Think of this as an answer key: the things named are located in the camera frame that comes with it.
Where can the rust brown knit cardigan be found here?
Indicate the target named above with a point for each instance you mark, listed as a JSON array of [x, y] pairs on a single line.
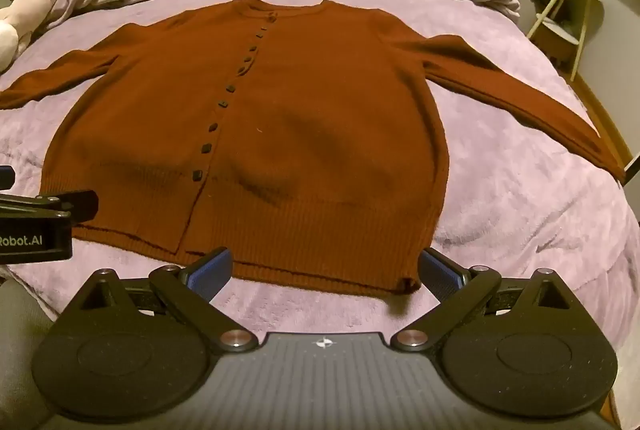
[[300, 135]]

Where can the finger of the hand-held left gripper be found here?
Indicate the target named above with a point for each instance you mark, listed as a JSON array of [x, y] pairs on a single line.
[[60, 205], [6, 176]]

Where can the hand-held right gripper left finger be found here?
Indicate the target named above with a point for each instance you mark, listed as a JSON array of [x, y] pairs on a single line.
[[211, 271]]

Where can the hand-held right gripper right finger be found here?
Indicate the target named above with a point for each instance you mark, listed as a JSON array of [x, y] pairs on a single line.
[[440, 272]]

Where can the pale yellow side table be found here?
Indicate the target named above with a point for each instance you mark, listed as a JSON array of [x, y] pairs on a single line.
[[565, 35]]

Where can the purple fleece bed blanket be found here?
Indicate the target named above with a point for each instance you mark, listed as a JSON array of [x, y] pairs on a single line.
[[510, 215]]

